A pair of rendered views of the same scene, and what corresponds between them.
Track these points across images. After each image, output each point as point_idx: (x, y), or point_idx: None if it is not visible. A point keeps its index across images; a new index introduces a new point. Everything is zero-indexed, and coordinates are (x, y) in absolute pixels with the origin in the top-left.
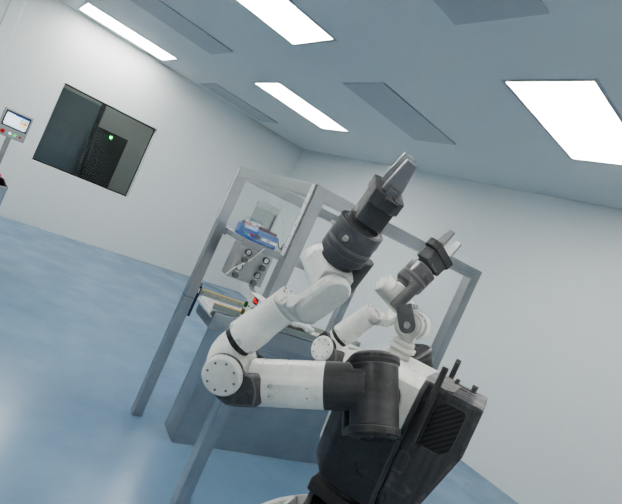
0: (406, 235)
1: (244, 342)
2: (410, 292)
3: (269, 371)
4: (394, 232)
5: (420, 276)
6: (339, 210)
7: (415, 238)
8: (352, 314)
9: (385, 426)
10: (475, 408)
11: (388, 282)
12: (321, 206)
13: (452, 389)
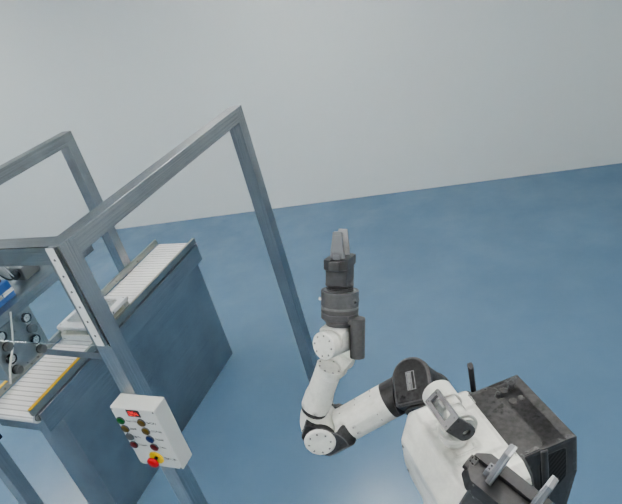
0: (169, 165)
1: None
2: (362, 333)
3: None
4: (159, 178)
5: (352, 307)
6: (101, 236)
7: (177, 156)
8: (312, 387)
9: None
10: (569, 439)
11: (335, 345)
12: (84, 259)
13: (529, 431)
